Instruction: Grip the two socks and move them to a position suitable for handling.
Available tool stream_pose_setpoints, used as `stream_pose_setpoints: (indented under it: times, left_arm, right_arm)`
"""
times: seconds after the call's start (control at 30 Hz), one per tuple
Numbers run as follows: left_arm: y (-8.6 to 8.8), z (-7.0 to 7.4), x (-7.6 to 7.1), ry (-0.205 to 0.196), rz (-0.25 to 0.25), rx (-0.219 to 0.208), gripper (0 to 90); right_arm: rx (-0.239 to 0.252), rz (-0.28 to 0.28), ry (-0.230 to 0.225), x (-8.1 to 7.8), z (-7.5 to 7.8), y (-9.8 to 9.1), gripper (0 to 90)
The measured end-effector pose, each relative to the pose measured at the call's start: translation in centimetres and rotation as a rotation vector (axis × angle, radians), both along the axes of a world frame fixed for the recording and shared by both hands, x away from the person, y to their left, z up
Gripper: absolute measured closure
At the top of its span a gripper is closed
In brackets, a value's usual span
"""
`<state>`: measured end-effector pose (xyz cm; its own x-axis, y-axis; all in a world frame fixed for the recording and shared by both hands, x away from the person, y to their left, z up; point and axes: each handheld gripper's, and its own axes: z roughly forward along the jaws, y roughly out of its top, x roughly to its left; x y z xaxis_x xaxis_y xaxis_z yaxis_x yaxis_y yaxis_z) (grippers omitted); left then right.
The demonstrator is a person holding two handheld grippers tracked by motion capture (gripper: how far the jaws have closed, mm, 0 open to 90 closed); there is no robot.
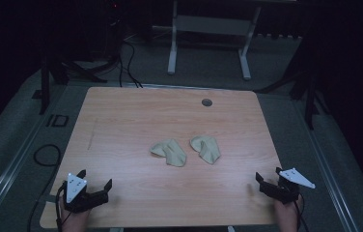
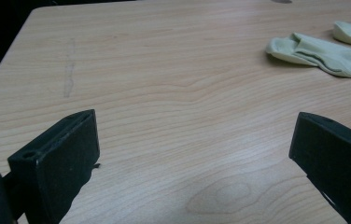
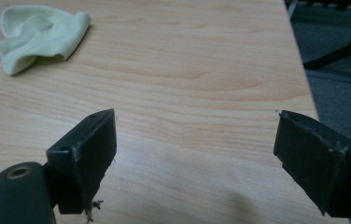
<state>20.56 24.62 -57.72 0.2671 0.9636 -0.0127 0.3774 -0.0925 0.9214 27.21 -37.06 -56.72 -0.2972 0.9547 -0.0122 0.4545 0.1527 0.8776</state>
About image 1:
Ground black floor cable loop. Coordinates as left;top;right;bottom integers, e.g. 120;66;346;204
26;143;63;232

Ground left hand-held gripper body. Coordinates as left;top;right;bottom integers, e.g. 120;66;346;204
62;173;110;214

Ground beige sock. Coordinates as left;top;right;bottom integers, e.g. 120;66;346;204
150;138;188;168
189;134;222;165

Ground person's left hand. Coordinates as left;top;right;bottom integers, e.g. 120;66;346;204
59;195;91;232

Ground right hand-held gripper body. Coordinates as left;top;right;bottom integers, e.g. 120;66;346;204
259;167;317;205

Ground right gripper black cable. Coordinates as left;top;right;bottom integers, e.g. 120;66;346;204
293;191;310;232

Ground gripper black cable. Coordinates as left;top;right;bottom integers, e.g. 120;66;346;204
293;191;310;232
55;184;68;232

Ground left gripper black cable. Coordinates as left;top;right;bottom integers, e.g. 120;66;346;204
55;184;68;232

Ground black floor cables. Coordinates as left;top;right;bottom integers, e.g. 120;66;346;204
117;40;144;89

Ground black tripod stand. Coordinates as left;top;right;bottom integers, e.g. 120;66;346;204
255;38;330;131
32;47;121;116

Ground metal floor rail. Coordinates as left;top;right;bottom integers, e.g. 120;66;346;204
294;102;361;232
0;86;70;228

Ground white metal desk frame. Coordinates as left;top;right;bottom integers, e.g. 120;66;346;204
166;0;263;81

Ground person's right hand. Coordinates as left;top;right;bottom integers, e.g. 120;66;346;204
272;194;301;232

